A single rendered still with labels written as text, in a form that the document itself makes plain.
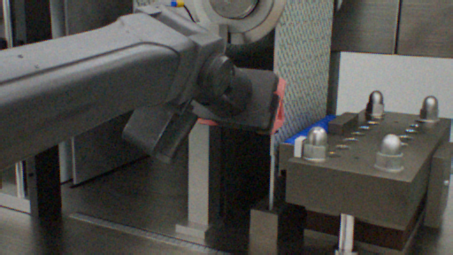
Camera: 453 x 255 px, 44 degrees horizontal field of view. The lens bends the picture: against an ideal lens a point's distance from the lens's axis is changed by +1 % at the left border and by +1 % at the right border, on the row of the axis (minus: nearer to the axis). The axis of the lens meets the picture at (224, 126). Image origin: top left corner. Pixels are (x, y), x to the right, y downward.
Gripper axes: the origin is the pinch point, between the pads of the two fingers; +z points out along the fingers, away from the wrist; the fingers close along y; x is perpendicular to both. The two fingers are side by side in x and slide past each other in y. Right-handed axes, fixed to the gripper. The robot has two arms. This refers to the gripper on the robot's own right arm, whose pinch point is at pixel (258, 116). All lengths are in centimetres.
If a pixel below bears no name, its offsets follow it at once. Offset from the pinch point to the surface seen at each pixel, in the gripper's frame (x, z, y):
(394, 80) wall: 95, 257, -43
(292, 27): 15.1, 5.8, -1.1
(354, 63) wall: 102, 253, -67
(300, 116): 5.1, 17.1, -1.2
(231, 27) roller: 12.3, 0.3, -7.8
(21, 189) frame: -17.0, 1.9, -38.4
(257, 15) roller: 13.9, -0.4, -3.9
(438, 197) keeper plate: -2.5, 24.0, 20.0
